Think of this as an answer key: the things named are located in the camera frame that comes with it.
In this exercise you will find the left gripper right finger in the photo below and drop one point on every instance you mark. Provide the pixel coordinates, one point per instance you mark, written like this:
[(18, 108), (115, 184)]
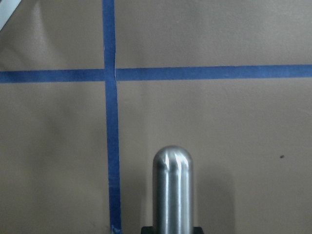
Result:
[(197, 230)]

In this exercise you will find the steel muddler black tip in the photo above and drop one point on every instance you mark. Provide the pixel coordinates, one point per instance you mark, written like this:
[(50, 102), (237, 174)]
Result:
[(172, 191)]

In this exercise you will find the white wire cup rack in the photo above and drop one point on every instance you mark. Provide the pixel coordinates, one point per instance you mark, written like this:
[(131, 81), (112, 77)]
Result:
[(7, 8)]

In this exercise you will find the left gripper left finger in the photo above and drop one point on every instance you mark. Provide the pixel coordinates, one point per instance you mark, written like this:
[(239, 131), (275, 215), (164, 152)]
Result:
[(147, 230)]

